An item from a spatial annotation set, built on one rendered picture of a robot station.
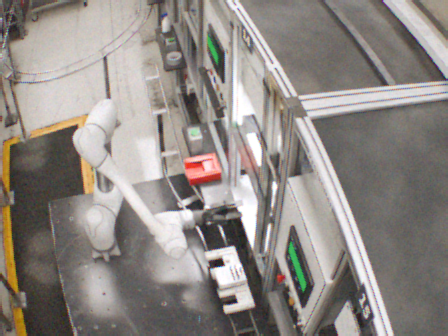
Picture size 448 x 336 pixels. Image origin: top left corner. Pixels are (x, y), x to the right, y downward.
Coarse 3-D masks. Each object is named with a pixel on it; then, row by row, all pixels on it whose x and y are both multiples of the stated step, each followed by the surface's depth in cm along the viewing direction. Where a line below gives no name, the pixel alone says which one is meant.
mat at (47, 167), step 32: (64, 128) 444; (32, 160) 421; (64, 160) 421; (32, 192) 400; (64, 192) 401; (32, 224) 380; (32, 256) 361; (32, 288) 343; (32, 320) 324; (64, 320) 328
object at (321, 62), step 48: (240, 0) 215; (288, 0) 217; (336, 0) 221; (384, 0) 220; (288, 48) 193; (336, 48) 195; (384, 48) 199; (432, 48) 191; (288, 96) 173; (336, 96) 175; (240, 240) 312
